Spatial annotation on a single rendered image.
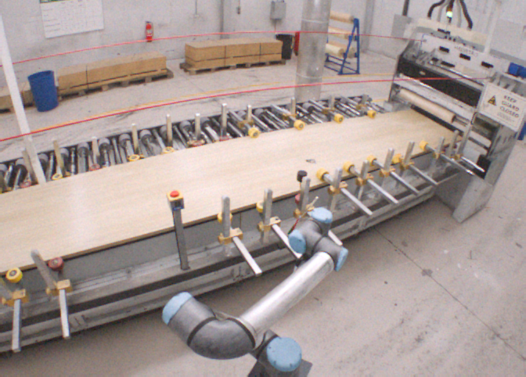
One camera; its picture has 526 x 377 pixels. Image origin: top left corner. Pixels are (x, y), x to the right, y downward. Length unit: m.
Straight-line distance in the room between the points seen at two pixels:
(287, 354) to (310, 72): 4.89
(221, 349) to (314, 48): 5.13
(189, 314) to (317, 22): 5.06
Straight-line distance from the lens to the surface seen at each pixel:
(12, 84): 2.27
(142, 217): 1.93
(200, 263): 1.90
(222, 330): 0.88
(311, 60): 5.62
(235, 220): 2.08
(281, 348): 1.41
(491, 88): 3.54
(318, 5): 5.49
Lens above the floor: 2.13
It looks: 34 degrees down
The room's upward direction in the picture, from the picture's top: 4 degrees clockwise
